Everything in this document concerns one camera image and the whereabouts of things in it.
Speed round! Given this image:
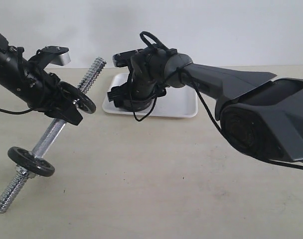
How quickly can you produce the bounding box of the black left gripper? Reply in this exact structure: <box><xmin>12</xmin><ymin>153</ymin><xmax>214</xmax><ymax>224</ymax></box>
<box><xmin>9</xmin><ymin>61</ymin><xmax>82</xmax><ymax>125</ymax></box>

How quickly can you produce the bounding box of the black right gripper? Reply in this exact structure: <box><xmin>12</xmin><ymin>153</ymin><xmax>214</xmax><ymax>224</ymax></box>
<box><xmin>107</xmin><ymin>74</ymin><xmax>166</xmax><ymax>108</ymax></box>

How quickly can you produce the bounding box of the black weight plate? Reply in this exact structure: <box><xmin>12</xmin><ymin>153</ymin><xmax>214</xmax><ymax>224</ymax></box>
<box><xmin>121</xmin><ymin>99</ymin><xmax>152</xmax><ymax>112</ymax></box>
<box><xmin>58</xmin><ymin>81</ymin><xmax>96</xmax><ymax>114</ymax></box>
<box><xmin>7</xmin><ymin>146</ymin><xmax>55</xmax><ymax>177</ymax></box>

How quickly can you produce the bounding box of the chrome threaded dumbbell bar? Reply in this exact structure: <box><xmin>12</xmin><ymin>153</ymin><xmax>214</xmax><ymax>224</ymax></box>
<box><xmin>0</xmin><ymin>57</ymin><xmax>106</xmax><ymax>214</ymax></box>

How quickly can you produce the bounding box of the white plastic tray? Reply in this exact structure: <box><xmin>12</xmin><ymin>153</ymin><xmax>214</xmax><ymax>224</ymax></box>
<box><xmin>102</xmin><ymin>73</ymin><xmax>198</xmax><ymax>118</ymax></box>

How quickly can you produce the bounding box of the chrome star collar nut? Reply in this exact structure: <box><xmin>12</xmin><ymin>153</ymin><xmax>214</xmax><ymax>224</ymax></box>
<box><xmin>15</xmin><ymin>165</ymin><xmax>36</xmax><ymax>179</ymax></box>

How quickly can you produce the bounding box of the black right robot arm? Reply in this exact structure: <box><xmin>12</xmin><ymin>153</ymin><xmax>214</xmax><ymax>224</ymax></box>
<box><xmin>107</xmin><ymin>48</ymin><xmax>303</xmax><ymax>163</ymax></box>

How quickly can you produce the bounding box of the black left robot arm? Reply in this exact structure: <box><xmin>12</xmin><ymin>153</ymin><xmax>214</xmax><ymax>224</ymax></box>
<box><xmin>0</xmin><ymin>33</ymin><xmax>83</xmax><ymax>125</ymax></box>

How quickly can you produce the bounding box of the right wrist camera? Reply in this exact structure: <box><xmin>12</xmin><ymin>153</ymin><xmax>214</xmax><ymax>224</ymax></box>
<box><xmin>112</xmin><ymin>48</ymin><xmax>142</xmax><ymax>68</ymax></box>

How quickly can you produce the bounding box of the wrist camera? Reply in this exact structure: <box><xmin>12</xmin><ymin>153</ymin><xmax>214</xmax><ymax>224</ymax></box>
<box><xmin>112</xmin><ymin>48</ymin><xmax>142</xmax><ymax>68</ymax></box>
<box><xmin>28</xmin><ymin>45</ymin><xmax>71</xmax><ymax>69</ymax></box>

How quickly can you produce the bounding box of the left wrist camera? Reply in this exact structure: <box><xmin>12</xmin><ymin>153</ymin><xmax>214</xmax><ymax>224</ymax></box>
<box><xmin>28</xmin><ymin>45</ymin><xmax>71</xmax><ymax>69</ymax></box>

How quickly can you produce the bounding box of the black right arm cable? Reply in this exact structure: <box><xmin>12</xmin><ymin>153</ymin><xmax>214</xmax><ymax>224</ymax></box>
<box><xmin>128</xmin><ymin>31</ymin><xmax>303</xmax><ymax>172</ymax></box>

